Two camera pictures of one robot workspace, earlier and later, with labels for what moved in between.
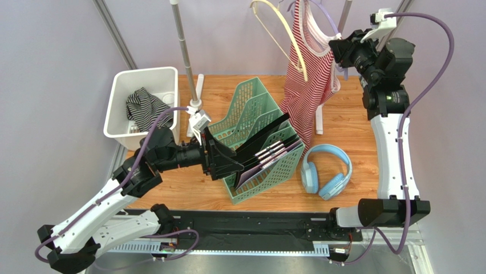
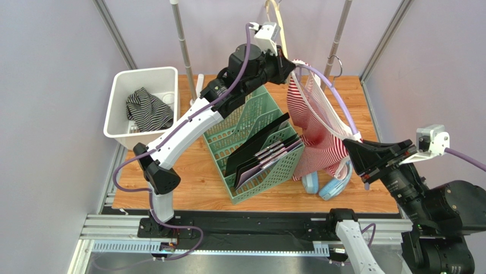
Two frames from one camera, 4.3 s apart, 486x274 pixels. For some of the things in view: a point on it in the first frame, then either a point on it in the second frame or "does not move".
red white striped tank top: [306, 101] to [323, 122]
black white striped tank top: [143, 108] does not move
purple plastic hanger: [344, 69] to [325, 76]
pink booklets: [266, 157] does not move
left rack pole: [195, 102] does not move
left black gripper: [219, 162] to [282, 66]
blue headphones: [334, 186] does not move
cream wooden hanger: [303, 68] to [267, 4]
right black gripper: [343, 51] to [389, 163]
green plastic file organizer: [255, 128] does not move
